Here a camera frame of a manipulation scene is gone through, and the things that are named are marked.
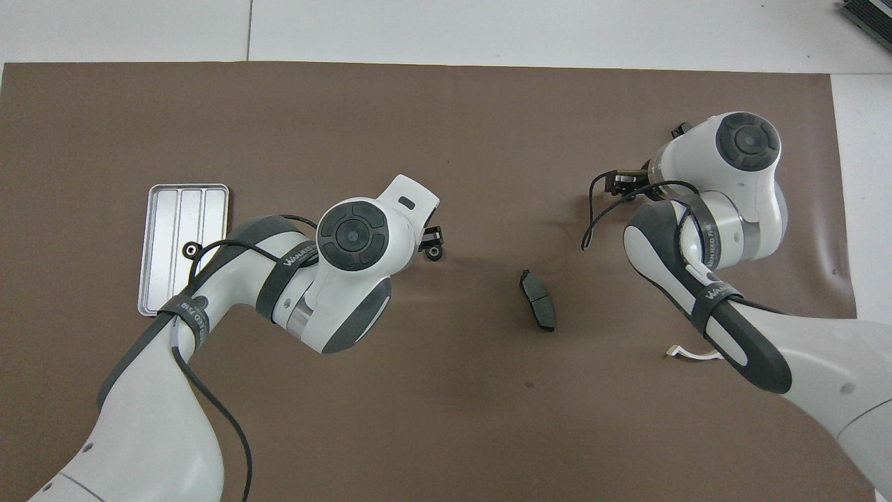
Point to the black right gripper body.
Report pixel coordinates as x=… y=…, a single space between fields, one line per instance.
x=631 y=189

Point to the black bearing gear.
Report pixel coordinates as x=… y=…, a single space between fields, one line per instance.
x=185 y=249
x=429 y=253

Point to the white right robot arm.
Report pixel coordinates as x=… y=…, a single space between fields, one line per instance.
x=746 y=146

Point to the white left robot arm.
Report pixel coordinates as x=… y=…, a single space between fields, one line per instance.
x=348 y=237

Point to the silver metal tray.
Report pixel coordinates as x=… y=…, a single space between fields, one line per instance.
x=167 y=223

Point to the dark grey brake pad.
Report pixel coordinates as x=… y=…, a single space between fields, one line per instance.
x=538 y=300
x=679 y=130

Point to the brown table mat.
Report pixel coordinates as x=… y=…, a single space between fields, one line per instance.
x=418 y=404

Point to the dark grey ribbed device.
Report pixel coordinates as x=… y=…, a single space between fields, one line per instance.
x=871 y=17

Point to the white curved plastic bracket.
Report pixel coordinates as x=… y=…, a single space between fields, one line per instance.
x=686 y=355

